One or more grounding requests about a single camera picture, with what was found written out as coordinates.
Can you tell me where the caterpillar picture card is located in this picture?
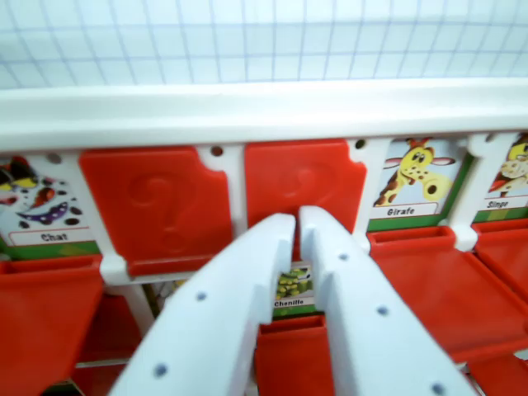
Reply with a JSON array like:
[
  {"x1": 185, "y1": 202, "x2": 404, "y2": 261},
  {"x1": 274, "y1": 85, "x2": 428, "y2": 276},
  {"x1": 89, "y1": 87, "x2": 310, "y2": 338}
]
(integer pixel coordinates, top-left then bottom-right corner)
[{"x1": 271, "y1": 260, "x2": 327, "y2": 319}]

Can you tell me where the giraffe picture card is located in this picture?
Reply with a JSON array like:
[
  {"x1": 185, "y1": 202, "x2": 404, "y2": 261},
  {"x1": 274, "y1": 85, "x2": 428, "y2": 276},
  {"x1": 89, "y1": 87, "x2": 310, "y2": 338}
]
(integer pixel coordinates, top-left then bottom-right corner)
[{"x1": 365, "y1": 137, "x2": 466, "y2": 233}]

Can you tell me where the red flap below cat card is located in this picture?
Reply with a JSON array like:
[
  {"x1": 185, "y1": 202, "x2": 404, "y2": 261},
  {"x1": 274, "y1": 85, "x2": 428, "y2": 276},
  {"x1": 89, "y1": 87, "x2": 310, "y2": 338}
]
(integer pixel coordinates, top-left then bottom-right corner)
[{"x1": 0, "y1": 254, "x2": 105, "y2": 391}]

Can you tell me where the red flap below caterpillar card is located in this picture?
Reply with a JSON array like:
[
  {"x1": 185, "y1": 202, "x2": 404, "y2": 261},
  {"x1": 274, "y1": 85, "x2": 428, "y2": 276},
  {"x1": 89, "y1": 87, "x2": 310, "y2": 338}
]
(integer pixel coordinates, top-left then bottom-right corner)
[{"x1": 252, "y1": 313, "x2": 336, "y2": 396}]

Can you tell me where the red flap with question mark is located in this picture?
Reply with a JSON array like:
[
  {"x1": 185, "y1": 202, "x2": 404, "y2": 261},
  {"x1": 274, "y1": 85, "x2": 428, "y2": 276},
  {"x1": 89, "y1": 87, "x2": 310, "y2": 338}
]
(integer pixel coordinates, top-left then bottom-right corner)
[{"x1": 78, "y1": 145, "x2": 233, "y2": 278}]

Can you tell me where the red and white game board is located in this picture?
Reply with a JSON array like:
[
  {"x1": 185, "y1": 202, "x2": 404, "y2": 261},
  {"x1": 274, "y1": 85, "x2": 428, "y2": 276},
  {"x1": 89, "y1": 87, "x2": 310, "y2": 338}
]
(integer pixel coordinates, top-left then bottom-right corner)
[{"x1": 0, "y1": 0, "x2": 528, "y2": 396}]

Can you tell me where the cat picture card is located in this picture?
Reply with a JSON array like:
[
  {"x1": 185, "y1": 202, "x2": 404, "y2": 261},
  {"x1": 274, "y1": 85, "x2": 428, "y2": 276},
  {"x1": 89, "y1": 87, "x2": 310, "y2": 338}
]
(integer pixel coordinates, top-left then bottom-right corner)
[{"x1": 0, "y1": 153, "x2": 102, "y2": 262}]

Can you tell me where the monkey picture card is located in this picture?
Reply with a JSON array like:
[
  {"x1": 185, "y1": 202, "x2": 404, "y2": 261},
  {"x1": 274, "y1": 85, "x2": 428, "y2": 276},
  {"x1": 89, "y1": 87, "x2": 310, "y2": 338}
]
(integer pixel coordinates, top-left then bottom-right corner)
[{"x1": 471, "y1": 131, "x2": 528, "y2": 224}]

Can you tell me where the red flap below monkey card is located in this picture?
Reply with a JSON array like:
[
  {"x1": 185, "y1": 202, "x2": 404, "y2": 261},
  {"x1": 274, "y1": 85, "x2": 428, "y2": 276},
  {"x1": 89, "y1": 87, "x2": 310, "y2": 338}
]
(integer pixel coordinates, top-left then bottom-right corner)
[{"x1": 471, "y1": 218, "x2": 528, "y2": 299}]

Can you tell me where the red flap below giraffe card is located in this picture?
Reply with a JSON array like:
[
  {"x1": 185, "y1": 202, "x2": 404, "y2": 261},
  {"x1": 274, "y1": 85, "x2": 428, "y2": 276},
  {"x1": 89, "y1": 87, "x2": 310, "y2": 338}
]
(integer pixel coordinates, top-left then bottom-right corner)
[{"x1": 365, "y1": 225, "x2": 528, "y2": 365}]

